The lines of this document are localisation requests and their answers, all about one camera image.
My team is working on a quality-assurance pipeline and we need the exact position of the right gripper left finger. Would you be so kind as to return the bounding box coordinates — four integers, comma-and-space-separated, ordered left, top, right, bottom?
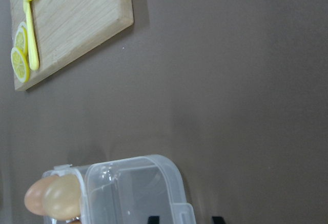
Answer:
147, 216, 159, 224

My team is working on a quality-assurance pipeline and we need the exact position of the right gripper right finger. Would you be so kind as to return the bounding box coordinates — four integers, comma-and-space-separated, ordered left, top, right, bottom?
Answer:
211, 216, 224, 224

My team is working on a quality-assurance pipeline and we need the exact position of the clear plastic egg box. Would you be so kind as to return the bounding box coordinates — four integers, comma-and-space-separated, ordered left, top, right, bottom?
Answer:
42, 154, 196, 223

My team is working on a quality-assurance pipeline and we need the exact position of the brown egg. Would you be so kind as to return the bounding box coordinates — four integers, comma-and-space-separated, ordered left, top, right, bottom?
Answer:
43, 174, 81, 221
24, 175, 59, 216

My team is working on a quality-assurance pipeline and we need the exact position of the brown egg in box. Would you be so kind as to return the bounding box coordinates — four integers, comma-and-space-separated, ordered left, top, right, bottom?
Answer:
43, 174, 81, 221

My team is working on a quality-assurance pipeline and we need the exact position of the yellow plastic knife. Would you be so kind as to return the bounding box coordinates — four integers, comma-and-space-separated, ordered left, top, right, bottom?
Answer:
23, 1, 39, 71

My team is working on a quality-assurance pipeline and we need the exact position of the wooden cutting board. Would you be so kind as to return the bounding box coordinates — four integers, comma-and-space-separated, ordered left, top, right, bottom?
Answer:
14, 0, 134, 91

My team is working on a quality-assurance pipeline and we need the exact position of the lemon slice behind front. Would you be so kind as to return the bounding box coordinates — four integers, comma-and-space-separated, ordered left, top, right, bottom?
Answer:
14, 22, 28, 56

